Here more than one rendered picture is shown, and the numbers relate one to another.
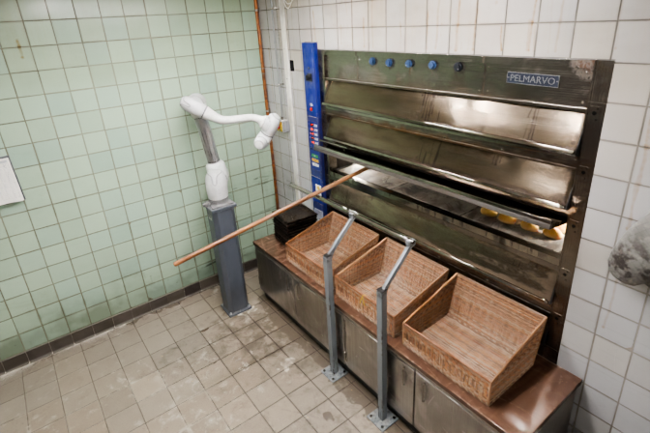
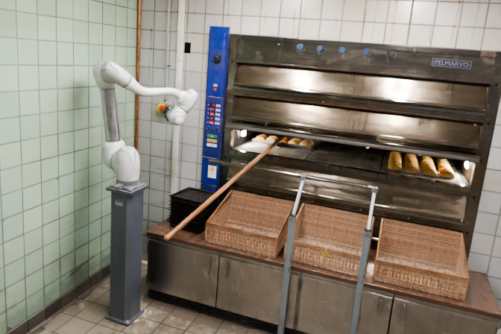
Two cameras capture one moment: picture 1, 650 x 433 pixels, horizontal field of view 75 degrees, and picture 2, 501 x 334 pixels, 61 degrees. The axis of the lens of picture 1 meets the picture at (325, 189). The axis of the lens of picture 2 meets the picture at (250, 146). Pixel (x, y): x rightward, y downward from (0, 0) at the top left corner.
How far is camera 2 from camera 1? 1.88 m
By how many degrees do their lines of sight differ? 36
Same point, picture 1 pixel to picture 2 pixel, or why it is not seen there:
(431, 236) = (355, 192)
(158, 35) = not seen: outside the picture
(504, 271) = (425, 206)
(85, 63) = not seen: outside the picture
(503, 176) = (427, 133)
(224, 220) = (137, 205)
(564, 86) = (474, 68)
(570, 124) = (478, 92)
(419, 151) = (347, 121)
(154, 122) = (45, 90)
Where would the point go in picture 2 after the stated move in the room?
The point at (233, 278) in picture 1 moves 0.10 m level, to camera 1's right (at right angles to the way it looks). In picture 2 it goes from (135, 276) to (148, 273)
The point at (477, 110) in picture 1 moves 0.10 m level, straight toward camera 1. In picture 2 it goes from (405, 86) to (414, 87)
